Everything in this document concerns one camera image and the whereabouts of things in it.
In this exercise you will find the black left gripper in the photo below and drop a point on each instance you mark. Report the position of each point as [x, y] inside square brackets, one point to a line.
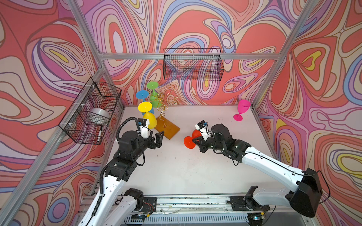
[152, 145]

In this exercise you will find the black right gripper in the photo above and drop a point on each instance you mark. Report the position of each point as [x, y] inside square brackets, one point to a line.
[201, 143]

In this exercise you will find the red plastic wine glass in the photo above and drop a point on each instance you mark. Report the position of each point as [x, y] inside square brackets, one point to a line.
[188, 141]

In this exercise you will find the pink plastic wine glass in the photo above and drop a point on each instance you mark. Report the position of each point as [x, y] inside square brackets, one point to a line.
[242, 108]

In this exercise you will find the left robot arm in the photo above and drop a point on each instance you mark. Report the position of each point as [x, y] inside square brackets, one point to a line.
[112, 178]

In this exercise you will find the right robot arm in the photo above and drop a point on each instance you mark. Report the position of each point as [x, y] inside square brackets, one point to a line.
[302, 189]

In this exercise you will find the wooden rack base board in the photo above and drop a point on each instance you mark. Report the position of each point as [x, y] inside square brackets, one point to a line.
[169, 128]

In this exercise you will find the yellow plastic wine glass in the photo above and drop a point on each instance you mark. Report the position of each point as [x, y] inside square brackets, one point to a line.
[146, 107]

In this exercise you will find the green plastic wine glass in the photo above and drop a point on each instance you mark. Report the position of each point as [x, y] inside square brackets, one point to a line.
[154, 96]

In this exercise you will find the blue plastic wine glass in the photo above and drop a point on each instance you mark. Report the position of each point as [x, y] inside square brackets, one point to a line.
[142, 95]

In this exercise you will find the black marker pen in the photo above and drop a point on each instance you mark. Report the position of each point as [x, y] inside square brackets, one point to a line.
[100, 135]

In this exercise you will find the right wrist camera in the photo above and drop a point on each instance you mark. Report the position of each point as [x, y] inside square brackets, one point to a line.
[203, 128]

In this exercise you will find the gold wire glass rack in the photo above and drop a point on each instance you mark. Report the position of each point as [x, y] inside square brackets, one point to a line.
[165, 100]

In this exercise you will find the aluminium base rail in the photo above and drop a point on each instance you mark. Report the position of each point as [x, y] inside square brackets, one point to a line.
[206, 209]

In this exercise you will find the black wire basket left wall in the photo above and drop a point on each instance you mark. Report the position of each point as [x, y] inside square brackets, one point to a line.
[76, 123]

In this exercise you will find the black wire basket wall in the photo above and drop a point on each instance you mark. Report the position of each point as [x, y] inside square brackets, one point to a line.
[76, 123]
[192, 64]

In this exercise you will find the black wire basket back wall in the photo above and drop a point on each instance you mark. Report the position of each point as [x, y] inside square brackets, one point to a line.
[192, 64]

